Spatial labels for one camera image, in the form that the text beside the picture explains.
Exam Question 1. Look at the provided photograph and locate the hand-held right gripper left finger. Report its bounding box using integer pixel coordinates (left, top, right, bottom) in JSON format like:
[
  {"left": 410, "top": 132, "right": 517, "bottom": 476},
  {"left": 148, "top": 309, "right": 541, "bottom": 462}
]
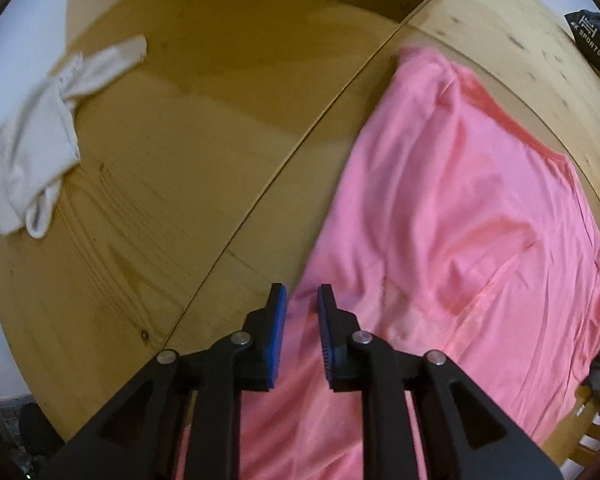
[{"left": 39, "top": 283, "right": 287, "bottom": 480}]

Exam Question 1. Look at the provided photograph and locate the black drawstring bag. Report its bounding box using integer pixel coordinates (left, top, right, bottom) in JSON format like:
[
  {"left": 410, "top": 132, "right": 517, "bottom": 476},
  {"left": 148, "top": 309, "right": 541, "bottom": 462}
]
[{"left": 564, "top": 9, "right": 600, "bottom": 77}]

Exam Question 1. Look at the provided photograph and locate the wooden slatted fence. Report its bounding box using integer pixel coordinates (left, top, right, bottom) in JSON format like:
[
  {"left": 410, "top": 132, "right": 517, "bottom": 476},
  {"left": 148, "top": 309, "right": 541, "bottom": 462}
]
[{"left": 562, "top": 395, "right": 600, "bottom": 480}]

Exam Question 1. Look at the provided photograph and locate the pink shirt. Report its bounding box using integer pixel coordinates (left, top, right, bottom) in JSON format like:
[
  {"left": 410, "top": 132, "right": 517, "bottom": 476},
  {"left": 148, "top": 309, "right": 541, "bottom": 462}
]
[{"left": 172, "top": 46, "right": 600, "bottom": 480}]

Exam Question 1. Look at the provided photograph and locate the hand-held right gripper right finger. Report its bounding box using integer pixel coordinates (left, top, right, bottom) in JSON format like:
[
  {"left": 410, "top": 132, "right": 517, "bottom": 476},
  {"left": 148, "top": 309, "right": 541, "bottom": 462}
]
[{"left": 316, "top": 284, "right": 563, "bottom": 480}]

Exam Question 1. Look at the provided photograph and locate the white garment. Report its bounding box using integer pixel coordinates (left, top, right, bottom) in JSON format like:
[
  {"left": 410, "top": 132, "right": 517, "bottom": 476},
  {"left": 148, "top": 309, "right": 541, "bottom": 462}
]
[{"left": 0, "top": 35, "right": 148, "bottom": 238}]

